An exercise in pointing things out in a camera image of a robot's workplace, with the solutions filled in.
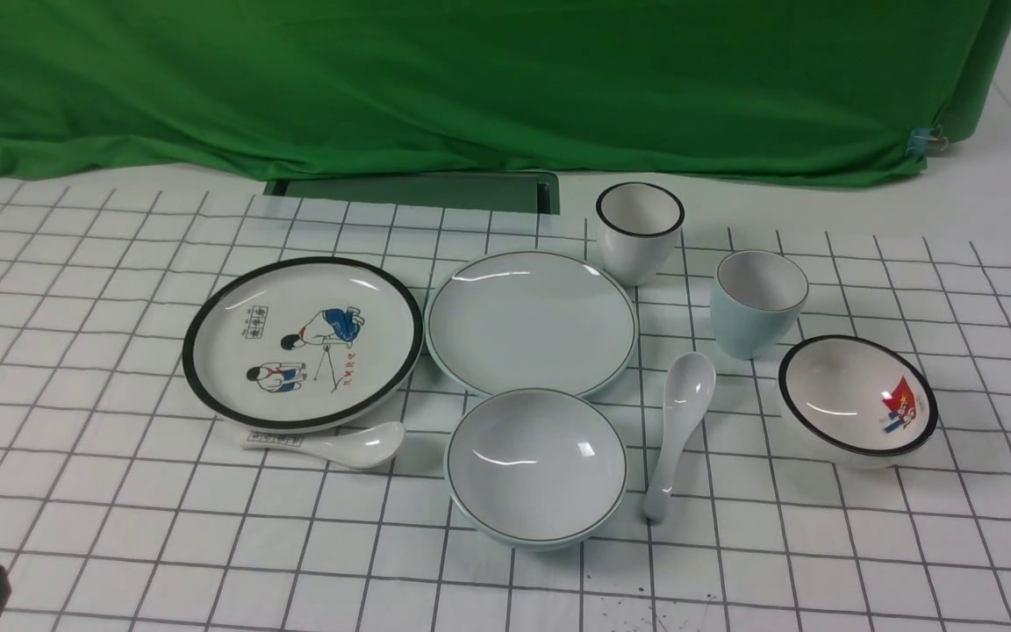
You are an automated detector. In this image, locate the pale blue bowl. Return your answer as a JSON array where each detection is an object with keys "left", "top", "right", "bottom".
[{"left": 444, "top": 388, "right": 628, "bottom": 551}]

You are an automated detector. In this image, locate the plain white spoon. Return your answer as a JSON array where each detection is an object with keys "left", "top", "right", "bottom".
[{"left": 642, "top": 352, "right": 717, "bottom": 523}]

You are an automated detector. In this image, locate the pale blue cup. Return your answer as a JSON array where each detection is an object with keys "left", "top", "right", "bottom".
[{"left": 709, "top": 249, "right": 809, "bottom": 360}]

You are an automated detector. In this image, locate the white grid tablecloth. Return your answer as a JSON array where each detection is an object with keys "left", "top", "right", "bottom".
[{"left": 0, "top": 179, "right": 1011, "bottom": 631}]

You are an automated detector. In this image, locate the black-rimmed cartoon plate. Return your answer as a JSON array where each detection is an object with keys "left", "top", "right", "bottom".
[{"left": 182, "top": 256, "right": 425, "bottom": 435}]

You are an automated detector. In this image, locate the white spoon with lettering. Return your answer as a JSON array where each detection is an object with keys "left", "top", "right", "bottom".
[{"left": 238, "top": 421, "right": 406, "bottom": 470}]

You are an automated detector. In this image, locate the pale blue plate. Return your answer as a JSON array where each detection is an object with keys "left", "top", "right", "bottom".
[{"left": 425, "top": 249, "right": 639, "bottom": 399}]

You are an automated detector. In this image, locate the white black-rimmed cup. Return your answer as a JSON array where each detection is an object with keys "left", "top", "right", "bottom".
[{"left": 595, "top": 183, "right": 685, "bottom": 287}]

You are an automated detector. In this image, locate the white flag-print bowl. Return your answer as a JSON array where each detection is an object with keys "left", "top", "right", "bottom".
[{"left": 776, "top": 334, "right": 940, "bottom": 470}]

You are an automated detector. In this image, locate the green backdrop cloth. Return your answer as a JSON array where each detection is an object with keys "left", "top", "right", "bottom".
[{"left": 0, "top": 1, "right": 1011, "bottom": 188}]

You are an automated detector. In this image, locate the blue binder clip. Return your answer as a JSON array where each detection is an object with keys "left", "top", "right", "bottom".
[{"left": 904, "top": 125, "right": 950, "bottom": 157}]

